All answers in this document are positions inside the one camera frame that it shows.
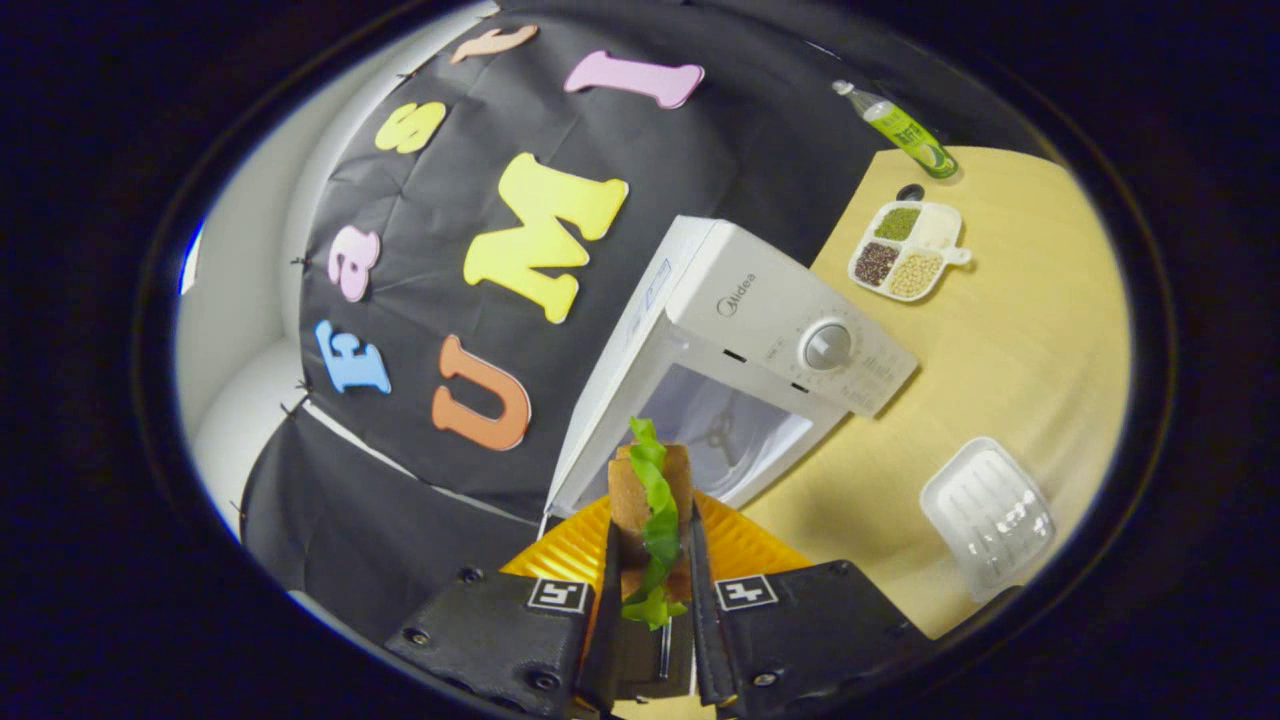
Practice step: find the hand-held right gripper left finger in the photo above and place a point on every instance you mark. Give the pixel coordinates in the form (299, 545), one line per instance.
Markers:
(603, 650)

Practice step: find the green drink bottle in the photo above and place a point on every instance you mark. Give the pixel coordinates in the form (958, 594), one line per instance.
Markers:
(905, 130)

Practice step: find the black backdrop cloth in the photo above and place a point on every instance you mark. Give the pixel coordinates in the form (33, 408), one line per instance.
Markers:
(700, 150)

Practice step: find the lettuce sandwich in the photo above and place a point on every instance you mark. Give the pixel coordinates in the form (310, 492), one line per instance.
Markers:
(650, 500)

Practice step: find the small black round cap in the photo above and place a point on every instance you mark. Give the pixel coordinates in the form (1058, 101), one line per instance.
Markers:
(911, 191)

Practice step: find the white microwave oven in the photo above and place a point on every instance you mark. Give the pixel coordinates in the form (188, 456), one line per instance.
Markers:
(760, 310)

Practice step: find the row of black cloth clips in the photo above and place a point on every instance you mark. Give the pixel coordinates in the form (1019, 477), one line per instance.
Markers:
(299, 262)

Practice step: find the divided dish of beans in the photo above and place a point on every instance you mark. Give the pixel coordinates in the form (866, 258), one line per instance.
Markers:
(905, 255)

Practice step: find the white plastic tray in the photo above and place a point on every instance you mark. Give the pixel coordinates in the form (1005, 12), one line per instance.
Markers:
(990, 515)

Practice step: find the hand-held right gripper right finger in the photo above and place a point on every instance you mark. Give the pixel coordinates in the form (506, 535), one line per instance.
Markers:
(705, 640)

